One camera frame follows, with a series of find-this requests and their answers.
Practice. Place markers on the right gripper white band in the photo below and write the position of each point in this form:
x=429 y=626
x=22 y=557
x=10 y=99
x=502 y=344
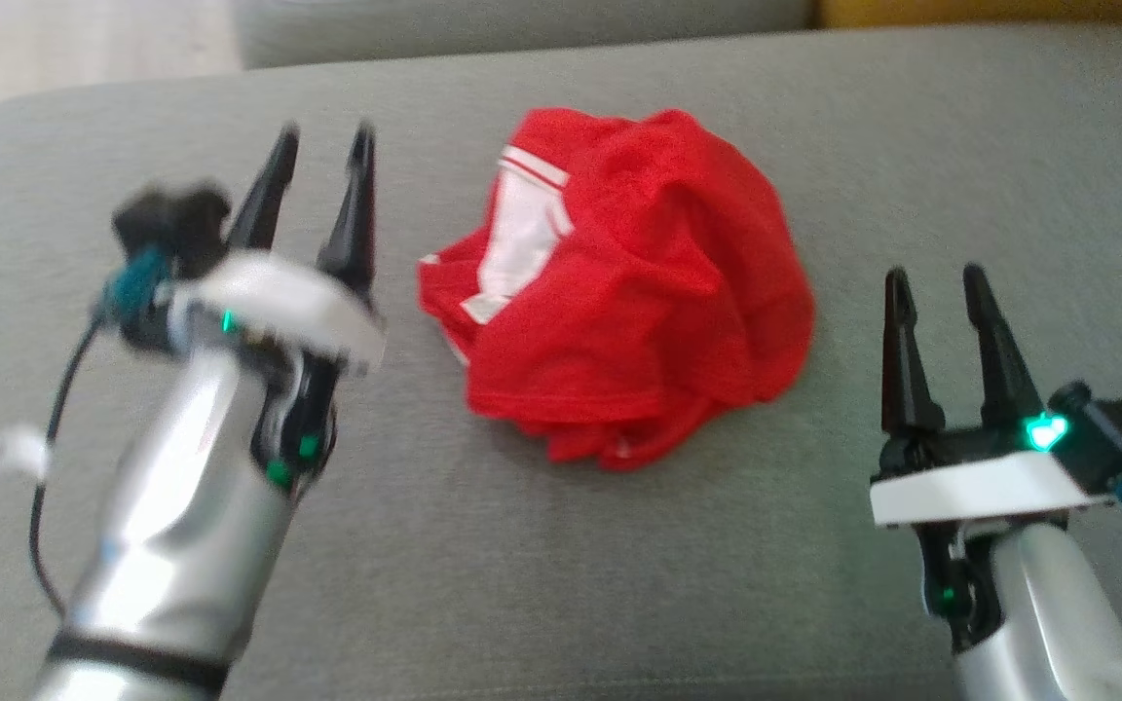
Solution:
x=980 y=487

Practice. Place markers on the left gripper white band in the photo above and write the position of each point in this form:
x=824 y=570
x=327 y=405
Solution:
x=279 y=302

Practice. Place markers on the red white-striped shorts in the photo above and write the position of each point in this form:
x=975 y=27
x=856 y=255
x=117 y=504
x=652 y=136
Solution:
x=639 y=443

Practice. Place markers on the red white basketball jersey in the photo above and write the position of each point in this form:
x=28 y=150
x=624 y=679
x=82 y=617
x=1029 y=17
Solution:
x=639 y=273

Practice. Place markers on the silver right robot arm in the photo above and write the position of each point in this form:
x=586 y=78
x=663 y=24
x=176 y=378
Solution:
x=1048 y=623

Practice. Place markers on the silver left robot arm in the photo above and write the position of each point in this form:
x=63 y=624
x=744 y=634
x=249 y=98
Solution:
x=181 y=526

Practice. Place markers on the grey yellow sofa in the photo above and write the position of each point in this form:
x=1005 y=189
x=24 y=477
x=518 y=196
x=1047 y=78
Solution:
x=619 y=584

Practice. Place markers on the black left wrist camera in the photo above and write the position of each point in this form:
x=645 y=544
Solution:
x=171 y=224

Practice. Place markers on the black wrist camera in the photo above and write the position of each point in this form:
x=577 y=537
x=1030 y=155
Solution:
x=171 y=224
x=1121 y=433

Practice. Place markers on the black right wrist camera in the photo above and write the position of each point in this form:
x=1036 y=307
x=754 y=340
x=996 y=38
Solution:
x=1121 y=433

